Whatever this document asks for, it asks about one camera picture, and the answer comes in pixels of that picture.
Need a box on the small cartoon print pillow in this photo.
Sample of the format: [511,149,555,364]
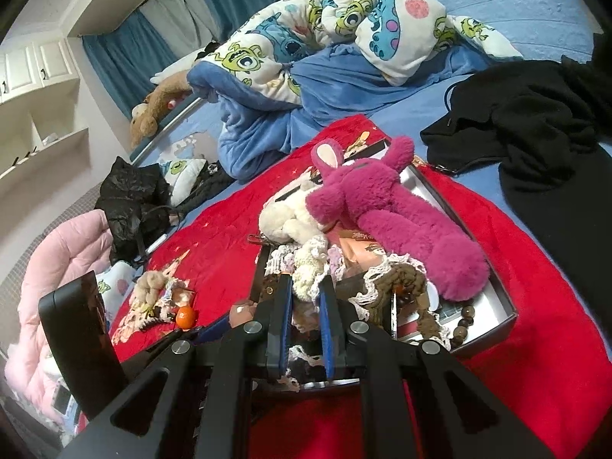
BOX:
[161,157,210,207]

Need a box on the large cartoon print pillow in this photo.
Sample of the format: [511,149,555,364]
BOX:
[96,261,137,319]

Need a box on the black hoodie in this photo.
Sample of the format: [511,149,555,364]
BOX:
[419,33,612,299]

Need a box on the white wall cabinet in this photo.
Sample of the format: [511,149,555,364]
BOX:
[0,37,80,107]

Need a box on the black knit garment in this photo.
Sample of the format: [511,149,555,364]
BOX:
[176,161,236,217]

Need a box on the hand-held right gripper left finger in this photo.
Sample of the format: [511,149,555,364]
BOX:
[60,275,295,459]

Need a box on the pink quilt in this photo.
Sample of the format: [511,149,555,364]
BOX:
[0,208,116,422]

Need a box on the black puffer jacket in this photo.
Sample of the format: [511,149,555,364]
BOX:
[94,156,174,267]

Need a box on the beige fluffy hair claw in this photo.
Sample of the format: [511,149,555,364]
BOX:
[130,269,169,304]

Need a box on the white phone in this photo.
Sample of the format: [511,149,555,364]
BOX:
[50,379,75,418]

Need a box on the cream plush toy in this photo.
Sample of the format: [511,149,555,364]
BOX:
[258,195,332,250]

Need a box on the brown teddy bear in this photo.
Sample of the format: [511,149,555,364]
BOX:
[128,70,195,150]

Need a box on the black box with white inside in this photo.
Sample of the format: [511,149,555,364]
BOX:
[249,140,520,389]

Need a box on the white purple crochet scrunchie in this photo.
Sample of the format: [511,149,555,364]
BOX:
[264,243,308,274]

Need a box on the blue bed sheet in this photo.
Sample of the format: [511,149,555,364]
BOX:
[128,0,612,230]

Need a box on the silver bed rail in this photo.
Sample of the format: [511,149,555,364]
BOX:
[128,94,205,164]

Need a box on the brown bead bracelet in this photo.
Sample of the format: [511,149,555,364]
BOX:
[448,303,480,348]

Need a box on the white open shelf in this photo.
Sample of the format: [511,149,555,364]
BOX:
[0,80,93,198]

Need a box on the pink plush toy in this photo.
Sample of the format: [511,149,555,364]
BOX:
[305,135,489,303]

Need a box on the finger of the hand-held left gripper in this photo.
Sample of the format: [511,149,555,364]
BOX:
[158,316,236,353]

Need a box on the black white selfie stick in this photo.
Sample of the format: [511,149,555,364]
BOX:
[135,205,174,265]

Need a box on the grey curtain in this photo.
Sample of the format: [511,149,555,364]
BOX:
[142,0,217,54]

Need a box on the brown scrunchie with white trim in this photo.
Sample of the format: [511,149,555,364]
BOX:
[358,252,453,351]

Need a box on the blue cartoon print duvet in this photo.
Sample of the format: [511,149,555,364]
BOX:
[187,0,525,183]

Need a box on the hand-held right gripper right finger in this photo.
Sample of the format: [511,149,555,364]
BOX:
[318,280,558,459]

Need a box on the red bear print blanket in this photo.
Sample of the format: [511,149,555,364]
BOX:
[107,115,612,459]

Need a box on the orange snack packet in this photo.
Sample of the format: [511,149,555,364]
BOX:
[334,228,389,269]

